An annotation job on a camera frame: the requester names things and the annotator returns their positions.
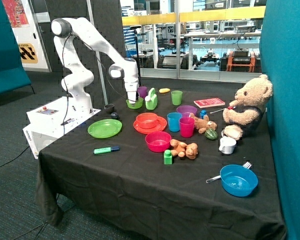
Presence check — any green toy block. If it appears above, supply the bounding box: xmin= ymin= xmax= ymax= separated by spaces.
xmin=163 ymin=149 xmax=173 ymax=165

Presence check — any blue plastic bowl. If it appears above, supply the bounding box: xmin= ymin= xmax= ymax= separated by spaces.
xmin=220 ymin=164 xmax=259 ymax=197

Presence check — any green plastic bowl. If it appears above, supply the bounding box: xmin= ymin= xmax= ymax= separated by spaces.
xmin=126 ymin=97 xmax=144 ymax=109

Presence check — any white mug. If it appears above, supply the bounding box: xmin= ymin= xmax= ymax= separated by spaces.
xmin=218 ymin=136 xmax=237 ymax=155

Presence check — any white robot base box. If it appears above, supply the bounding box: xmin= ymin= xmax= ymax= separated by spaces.
xmin=23 ymin=96 xmax=101 ymax=159

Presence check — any orange plastic bowl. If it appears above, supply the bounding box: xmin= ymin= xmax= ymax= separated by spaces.
xmin=136 ymin=112 xmax=158 ymax=129

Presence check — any metal fork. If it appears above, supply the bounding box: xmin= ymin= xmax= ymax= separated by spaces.
xmin=205 ymin=161 xmax=252 ymax=184

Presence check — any small brown teddy bear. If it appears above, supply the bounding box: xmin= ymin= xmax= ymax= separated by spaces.
xmin=189 ymin=112 xmax=218 ymax=134

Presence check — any green highlighter marker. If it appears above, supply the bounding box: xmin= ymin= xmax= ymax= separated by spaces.
xmin=93 ymin=146 xmax=121 ymax=155

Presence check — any teal sofa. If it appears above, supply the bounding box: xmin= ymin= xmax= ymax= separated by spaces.
xmin=0 ymin=1 xmax=32 ymax=94

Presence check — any green plastic plate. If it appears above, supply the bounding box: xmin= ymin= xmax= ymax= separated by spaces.
xmin=87 ymin=119 xmax=123 ymax=139

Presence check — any large beige teddy bear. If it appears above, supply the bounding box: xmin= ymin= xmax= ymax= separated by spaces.
xmin=222 ymin=74 xmax=273 ymax=140

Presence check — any pink plastic bowl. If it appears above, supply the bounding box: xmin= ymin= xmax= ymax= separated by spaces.
xmin=145 ymin=131 xmax=172 ymax=153

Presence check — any purple plastic bowl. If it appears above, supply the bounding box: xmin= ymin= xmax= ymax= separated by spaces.
xmin=176 ymin=105 xmax=197 ymax=117

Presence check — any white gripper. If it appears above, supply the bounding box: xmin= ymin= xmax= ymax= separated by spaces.
xmin=124 ymin=81 xmax=139 ymax=103

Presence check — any green plastic cup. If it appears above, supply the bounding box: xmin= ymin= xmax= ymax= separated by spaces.
xmin=171 ymin=90 xmax=183 ymax=106

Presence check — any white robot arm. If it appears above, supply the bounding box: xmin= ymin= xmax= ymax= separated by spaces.
xmin=51 ymin=17 xmax=139 ymax=113

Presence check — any blue toy bottle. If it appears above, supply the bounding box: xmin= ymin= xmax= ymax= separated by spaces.
xmin=200 ymin=110 xmax=207 ymax=119

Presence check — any teal partition panel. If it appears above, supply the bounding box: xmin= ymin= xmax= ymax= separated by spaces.
xmin=260 ymin=0 xmax=300 ymax=240

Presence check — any blue plastic cup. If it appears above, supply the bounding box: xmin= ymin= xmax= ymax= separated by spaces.
xmin=167 ymin=112 xmax=182 ymax=132

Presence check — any orange plastic plate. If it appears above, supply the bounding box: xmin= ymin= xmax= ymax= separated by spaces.
xmin=133 ymin=116 xmax=168 ymax=135

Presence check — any pink plastic cup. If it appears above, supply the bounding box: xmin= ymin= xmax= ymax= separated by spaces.
xmin=179 ymin=117 xmax=195 ymax=138

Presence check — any green toy pepper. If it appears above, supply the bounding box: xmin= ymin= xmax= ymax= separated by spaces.
xmin=204 ymin=128 xmax=218 ymax=141

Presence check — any purple plastic cup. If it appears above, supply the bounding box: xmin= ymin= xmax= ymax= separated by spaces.
xmin=137 ymin=86 xmax=147 ymax=99

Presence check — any red handled screwdriver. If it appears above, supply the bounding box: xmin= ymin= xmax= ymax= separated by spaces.
xmin=210 ymin=106 xmax=236 ymax=114

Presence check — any small dark bowl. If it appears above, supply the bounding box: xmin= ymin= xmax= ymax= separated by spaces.
xmin=104 ymin=103 xmax=115 ymax=114

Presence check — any dark blue ball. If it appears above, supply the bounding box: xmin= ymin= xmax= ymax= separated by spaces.
xmin=110 ymin=112 xmax=120 ymax=120

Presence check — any black pen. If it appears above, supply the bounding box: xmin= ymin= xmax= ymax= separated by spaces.
xmin=60 ymin=118 xmax=75 ymax=126

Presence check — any green toy watering can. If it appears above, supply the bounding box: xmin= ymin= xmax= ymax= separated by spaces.
xmin=144 ymin=87 xmax=158 ymax=111

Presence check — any black tablecloth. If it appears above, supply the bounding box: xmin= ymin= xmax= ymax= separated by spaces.
xmin=34 ymin=78 xmax=288 ymax=240

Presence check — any small orange teddy bear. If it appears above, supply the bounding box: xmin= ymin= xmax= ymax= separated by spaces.
xmin=170 ymin=139 xmax=198 ymax=160

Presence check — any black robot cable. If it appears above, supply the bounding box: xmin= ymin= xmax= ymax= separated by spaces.
xmin=61 ymin=33 xmax=131 ymax=136

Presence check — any red book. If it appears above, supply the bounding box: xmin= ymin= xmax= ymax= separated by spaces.
xmin=193 ymin=97 xmax=225 ymax=109

